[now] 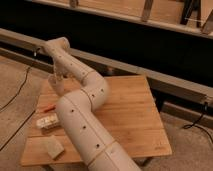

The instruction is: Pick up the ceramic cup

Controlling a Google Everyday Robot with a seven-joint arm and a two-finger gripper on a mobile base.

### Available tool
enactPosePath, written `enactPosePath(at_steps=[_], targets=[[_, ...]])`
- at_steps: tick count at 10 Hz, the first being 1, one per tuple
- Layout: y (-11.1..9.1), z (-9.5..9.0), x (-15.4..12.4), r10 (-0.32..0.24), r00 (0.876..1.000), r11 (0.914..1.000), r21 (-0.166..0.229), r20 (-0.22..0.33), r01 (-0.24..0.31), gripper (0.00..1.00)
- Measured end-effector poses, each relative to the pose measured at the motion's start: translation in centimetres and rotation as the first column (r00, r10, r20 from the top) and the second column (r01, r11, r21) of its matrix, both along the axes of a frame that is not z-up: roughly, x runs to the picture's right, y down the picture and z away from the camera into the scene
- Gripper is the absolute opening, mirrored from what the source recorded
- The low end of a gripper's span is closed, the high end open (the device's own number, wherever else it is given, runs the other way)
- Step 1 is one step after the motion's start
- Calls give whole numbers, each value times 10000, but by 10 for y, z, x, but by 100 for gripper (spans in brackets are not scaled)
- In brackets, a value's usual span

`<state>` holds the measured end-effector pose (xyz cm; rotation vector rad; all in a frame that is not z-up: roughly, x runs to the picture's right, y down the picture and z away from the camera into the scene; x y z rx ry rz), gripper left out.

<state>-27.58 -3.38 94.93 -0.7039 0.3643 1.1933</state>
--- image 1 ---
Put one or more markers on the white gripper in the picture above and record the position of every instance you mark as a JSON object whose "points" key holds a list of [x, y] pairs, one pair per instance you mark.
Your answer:
{"points": [[60, 74]]}

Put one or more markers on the orange carrot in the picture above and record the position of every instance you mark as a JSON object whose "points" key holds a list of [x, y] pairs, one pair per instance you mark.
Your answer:
{"points": [[48, 108]]}

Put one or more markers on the beige sponge block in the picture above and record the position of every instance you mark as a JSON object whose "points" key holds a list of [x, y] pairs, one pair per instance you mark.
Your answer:
{"points": [[53, 146]]}

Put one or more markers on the white plastic bottle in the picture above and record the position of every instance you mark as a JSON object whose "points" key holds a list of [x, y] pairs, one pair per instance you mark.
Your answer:
{"points": [[48, 122]]}

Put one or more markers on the wooden table board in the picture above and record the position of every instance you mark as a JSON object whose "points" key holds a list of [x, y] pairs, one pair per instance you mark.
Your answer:
{"points": [[130, 115]]}

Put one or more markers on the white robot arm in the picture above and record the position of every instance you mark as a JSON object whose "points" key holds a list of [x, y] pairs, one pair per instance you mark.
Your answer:
{"points": [[75, 110]]}

